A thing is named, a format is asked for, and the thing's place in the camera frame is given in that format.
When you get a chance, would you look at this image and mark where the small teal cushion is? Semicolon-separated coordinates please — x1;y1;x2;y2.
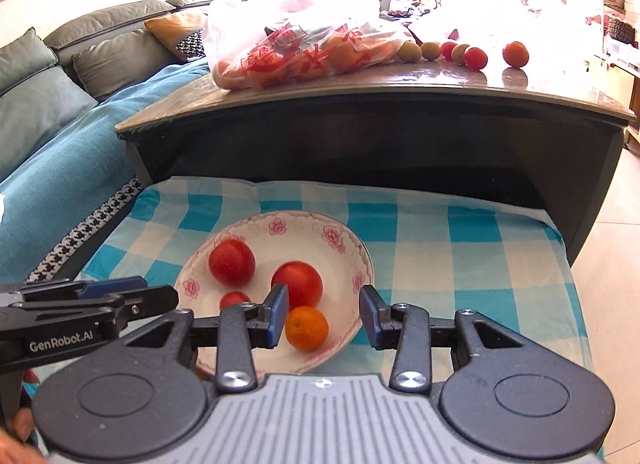
0;27;58;98

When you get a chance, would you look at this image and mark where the teal sofa cover houndstooth trim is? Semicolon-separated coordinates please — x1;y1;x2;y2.
0;57;211;285

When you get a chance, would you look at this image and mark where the blue white checked tablecloth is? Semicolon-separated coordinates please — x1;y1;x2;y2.
75;175;608;464

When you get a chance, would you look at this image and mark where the dark wicker basket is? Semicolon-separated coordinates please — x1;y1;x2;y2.
602;14;640;45

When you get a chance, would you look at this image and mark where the person's left hand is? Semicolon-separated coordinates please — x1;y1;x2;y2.
12;368;46;454

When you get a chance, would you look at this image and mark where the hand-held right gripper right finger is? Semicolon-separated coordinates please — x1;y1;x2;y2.
359;285;538;393

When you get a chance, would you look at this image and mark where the white floral plate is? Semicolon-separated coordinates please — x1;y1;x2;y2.
173;211;375;381

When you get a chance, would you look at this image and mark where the wooden television cabinet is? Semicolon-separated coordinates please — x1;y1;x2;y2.
602;39;640;145

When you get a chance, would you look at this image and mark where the small orange tangerine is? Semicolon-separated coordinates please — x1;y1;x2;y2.
284;306;329;352

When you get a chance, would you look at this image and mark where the dark coffee table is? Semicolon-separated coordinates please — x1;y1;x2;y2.
115;52;638;267

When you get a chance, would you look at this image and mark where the large red tomato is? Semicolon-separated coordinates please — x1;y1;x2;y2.
270;261;324;309
208;239;256;287

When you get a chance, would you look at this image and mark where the large teal cushion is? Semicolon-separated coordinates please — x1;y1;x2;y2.
0;67;98;180

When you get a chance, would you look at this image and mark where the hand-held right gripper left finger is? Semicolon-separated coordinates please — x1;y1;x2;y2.
120;283;290;393

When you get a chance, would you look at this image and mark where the grey leather sofa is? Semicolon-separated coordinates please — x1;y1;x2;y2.
44;0;213;102

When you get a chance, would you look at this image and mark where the white plastic bag red print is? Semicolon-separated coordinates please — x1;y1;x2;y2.
410;0;606;65

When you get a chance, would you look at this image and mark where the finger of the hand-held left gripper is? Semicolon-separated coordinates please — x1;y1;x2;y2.
0;275;148;301
15;285;179;327

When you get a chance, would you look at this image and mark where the clear plastic bag red print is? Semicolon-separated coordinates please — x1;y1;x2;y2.
202;0;418;91

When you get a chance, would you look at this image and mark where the orange houndstooth cushion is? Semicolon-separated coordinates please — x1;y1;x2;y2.
145;12;208;62

